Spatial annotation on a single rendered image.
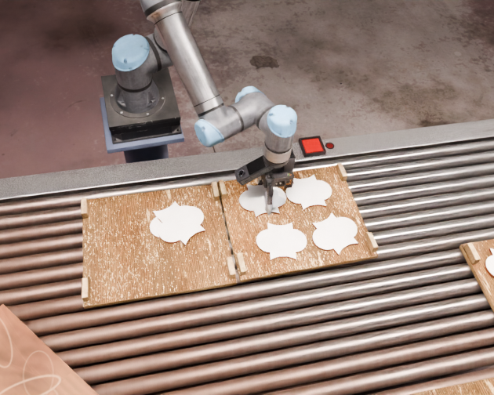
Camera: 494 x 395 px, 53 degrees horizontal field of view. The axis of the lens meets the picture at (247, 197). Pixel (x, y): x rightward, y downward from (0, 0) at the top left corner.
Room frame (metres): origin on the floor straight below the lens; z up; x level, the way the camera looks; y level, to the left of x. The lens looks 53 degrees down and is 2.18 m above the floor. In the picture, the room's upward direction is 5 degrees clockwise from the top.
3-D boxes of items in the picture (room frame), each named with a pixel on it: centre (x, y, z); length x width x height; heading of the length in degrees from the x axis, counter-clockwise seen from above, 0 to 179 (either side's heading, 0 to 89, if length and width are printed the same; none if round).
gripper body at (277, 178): (0.93, -0.08, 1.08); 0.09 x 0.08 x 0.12; 106
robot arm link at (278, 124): (0.93, -0.07, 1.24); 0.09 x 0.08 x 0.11; 41
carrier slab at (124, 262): (0.74, 0.25, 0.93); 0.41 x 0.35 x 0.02; 106
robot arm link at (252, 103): (0.99, 0.01, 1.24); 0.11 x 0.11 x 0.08; 41
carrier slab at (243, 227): (0.86, -0.15, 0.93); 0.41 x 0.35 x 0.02; 107
